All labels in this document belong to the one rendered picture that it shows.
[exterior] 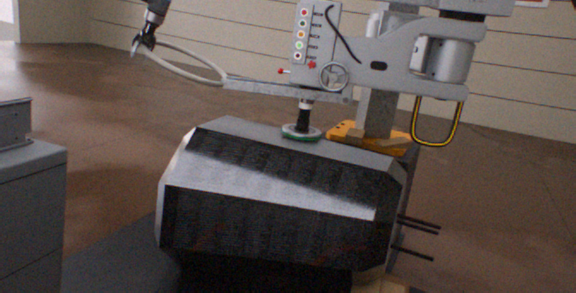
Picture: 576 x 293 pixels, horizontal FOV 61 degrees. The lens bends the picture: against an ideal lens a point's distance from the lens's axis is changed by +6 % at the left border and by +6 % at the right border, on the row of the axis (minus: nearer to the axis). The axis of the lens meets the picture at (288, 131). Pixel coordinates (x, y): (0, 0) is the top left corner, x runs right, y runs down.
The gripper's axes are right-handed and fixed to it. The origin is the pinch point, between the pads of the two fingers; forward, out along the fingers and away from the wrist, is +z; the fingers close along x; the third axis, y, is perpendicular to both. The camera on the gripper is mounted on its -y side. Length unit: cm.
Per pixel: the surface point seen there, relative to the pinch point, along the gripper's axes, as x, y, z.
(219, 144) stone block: 45, 37, 18
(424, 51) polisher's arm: 118, 49, -67
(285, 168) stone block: 70, 62, 10
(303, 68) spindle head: 67, 38, -34
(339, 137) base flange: 126, 12, 2
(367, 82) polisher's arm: 94, 53, -42
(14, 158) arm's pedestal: -37, 70, 30
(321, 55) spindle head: 71, 41, -44
